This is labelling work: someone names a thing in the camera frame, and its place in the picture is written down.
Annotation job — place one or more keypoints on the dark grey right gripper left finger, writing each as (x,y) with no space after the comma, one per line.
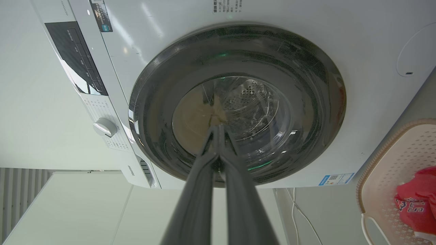
(194,204)

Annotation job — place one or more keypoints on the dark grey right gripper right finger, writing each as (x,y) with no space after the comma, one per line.
(245,207)

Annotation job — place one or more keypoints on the beige perforated laundry basket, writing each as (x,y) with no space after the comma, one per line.
(391,170)

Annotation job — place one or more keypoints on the blue energy label sticker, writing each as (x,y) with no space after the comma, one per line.
(336,179)

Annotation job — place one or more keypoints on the silver washing machine dial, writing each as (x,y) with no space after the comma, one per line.
(105,127)

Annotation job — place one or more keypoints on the dark round washing machine door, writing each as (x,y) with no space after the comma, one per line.
(299,102)

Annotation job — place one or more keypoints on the white front-load washing machine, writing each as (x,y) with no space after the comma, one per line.
(368,112)

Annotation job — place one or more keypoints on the red printed garment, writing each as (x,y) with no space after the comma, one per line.
(417,204)

